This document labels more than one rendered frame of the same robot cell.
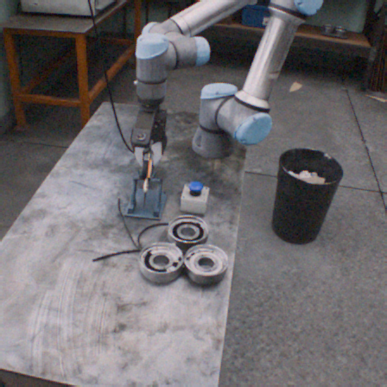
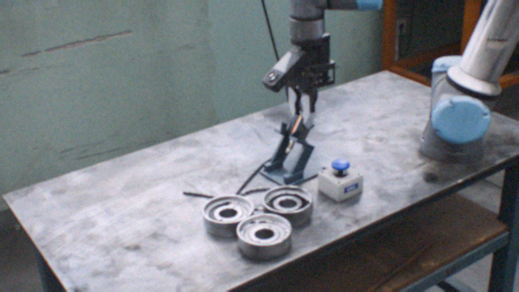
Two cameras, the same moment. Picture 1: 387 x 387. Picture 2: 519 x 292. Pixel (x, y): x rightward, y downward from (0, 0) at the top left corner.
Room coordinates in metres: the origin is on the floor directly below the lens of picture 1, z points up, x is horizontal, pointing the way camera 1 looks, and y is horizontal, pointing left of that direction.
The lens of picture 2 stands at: (0.07, -0.87, 1.57)
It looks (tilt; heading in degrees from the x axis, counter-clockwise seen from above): 27 degrees down; 51
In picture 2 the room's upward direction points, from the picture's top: 3 degrees counter-clockwise
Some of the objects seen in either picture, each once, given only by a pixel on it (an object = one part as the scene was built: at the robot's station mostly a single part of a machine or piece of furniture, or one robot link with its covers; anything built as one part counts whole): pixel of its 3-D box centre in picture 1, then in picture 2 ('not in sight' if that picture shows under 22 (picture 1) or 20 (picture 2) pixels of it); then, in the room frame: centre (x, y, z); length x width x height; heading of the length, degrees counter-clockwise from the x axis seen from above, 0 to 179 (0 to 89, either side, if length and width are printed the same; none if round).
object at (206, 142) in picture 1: (214, 135); (452, 130); (1.34, -0.06, 0.85); 0.15 x 0.15 x 0.10
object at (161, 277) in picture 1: (161, 263); (228, 216); (0.75, 0.06, 0.82); 0.10 x 0.10 x 0.04
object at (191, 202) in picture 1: (195, 197); (342, 181); (1.01, 0.00, 0.82); 0.08 x 0.07 x 0.05; 174
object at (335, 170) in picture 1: (302, 198); not in sight; (1.89, -0.58, 0.21); 0.34 x 0.34 x 0.43
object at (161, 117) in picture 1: (150, 114); (310, 62); (1.05, 0.13, 1.06); 0.09 x 0.08 x 0.12; 177
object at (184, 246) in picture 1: (187, 234); (288, 207); (0.86, 0.01, 0.82); 0.10 x 0.10 x 0.04
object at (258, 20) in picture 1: (269, 14); not in sight; (4.42, -0.60, 0.56); 0.52 x 0.38 x 0.22; 81
